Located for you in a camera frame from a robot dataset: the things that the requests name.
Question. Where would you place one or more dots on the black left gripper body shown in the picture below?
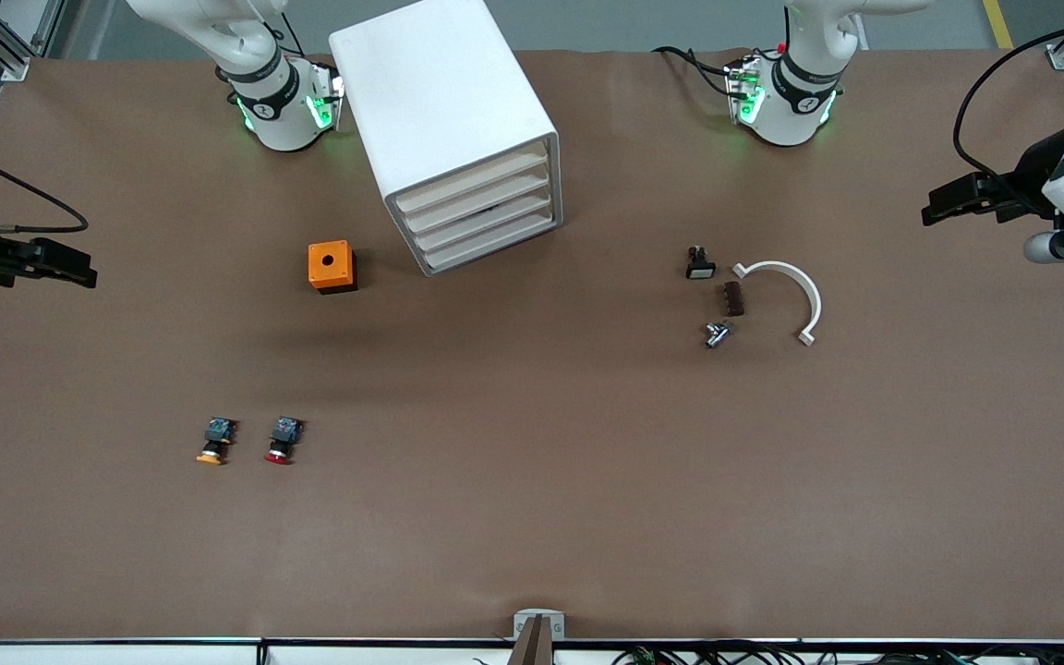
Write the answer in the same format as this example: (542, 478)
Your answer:
(1029, 177)

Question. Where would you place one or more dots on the red mushroom push button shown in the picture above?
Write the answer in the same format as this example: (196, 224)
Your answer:
(284, 436)

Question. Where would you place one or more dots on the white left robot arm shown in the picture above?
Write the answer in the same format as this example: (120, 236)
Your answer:
(791, 111)

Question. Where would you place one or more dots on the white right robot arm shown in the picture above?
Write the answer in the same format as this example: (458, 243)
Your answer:
(278, 111)

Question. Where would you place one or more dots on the yellow mushroom push button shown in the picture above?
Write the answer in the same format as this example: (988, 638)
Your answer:
(215, 434)

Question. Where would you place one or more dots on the black white-faced push button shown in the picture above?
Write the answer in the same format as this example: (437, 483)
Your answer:
(700, 268)

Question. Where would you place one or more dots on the white curved plastic piece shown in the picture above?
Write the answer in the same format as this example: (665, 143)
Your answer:
(813, 305)

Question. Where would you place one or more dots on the brown terminal block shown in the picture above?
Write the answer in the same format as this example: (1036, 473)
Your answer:
(734, 298)

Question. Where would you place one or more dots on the orange button enclosure box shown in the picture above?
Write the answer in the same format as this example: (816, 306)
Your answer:
(321, 277)

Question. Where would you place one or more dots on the small silver switch component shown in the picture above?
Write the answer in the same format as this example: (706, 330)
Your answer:
(719, 334)

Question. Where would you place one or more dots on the white table edge rail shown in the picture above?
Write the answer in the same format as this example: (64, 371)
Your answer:
(126, 654)

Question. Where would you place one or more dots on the grey metal mount bracket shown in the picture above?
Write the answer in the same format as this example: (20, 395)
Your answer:
(521, 628)

